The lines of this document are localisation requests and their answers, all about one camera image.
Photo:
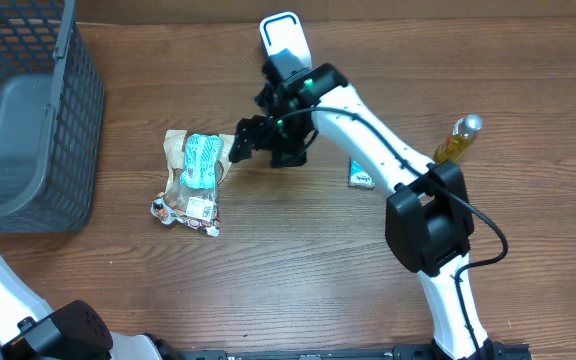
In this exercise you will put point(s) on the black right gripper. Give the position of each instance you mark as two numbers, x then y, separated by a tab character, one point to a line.
264	132

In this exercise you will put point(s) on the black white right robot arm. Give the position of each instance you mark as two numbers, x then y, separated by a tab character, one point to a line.
428	216

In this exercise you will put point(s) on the small teal white box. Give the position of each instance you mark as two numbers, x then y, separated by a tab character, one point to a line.
358	177

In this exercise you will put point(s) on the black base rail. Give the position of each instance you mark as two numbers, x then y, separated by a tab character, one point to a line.
494	350

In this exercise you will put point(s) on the grey plastic shopping basket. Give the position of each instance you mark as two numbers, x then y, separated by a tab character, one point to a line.
52	102

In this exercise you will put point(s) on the teal wet wipes pack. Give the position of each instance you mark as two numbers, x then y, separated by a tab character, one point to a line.
201	155

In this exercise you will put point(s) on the white barcode scanner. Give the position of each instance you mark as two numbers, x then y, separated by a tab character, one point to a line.
284	31

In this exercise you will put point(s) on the yellow liquid bottle silver cap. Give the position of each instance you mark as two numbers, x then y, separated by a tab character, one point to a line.
462	136

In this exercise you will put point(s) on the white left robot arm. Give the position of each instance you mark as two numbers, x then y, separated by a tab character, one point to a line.
31	329

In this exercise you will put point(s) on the brown snack bag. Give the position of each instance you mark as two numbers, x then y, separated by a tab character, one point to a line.
197	209

